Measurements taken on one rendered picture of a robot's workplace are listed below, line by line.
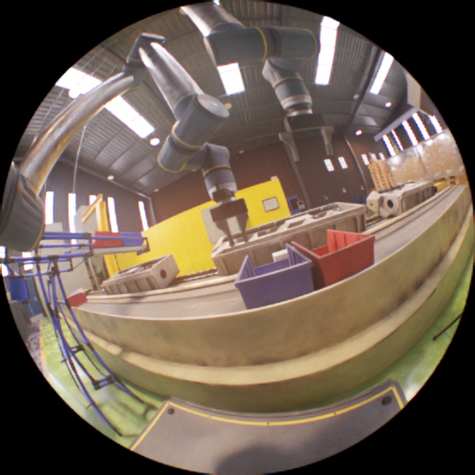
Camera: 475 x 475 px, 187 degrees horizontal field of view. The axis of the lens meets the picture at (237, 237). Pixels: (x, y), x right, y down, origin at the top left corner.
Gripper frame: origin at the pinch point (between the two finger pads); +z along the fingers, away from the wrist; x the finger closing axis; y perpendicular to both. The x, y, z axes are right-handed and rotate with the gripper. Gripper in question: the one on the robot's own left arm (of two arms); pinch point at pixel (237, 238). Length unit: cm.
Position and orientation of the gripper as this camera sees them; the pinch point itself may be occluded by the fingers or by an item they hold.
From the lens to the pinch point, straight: 52.5
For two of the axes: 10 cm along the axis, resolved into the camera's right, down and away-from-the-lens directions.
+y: 1.5, -0.9, 9.8
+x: -9.4, 2.9, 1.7
